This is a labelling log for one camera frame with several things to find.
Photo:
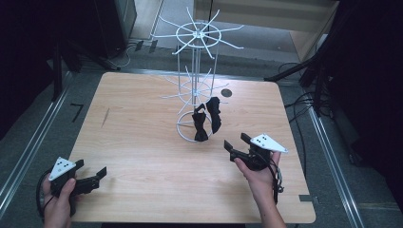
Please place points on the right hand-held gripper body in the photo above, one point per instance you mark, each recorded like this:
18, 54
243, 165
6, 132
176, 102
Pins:
258, 155

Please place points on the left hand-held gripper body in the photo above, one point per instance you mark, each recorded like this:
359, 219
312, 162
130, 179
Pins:
84, 186

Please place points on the black bow tie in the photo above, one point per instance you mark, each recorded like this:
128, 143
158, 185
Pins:
215, 114
200, 126

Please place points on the person's right hand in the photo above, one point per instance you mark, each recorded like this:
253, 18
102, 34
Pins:
259, 180

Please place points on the person's left hand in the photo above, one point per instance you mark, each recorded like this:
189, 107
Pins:
58, 205

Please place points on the black round table grommet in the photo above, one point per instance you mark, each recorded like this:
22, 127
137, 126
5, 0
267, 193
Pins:
226, 92

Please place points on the black stand legs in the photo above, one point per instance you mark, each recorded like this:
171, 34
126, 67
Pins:
57, 69
312, 66

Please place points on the light wooden board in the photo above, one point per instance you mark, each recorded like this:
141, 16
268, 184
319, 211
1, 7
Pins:
269, 14

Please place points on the dark cabinet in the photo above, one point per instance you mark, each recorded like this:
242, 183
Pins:
114, 25

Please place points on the metal floor rail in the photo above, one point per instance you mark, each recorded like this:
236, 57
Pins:
335, 171
34, 142

